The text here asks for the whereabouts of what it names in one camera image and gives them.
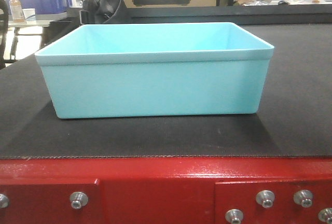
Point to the light blue plastic bin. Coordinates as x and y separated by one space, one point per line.
165 69

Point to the black conveyor belt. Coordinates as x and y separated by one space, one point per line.
293 120

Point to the black fabric bag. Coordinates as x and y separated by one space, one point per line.
104 12

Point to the steel bolt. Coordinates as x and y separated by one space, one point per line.
78 200
325 215
4 201
265 198
234 216
304 198

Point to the steel bolt lower centre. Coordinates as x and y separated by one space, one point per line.
234 216

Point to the steel bolt centre right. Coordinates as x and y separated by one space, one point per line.
265 198

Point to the white side table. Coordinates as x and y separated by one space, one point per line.
17 26

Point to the white paper cup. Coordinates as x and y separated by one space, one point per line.
29 14

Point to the orange drink bottle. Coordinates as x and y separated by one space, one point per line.
16 11

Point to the steel bolt far left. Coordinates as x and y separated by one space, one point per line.
4 201

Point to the steel bolt lower right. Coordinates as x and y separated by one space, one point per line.
325 215

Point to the red conveyor frame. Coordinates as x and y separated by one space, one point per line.
163 190

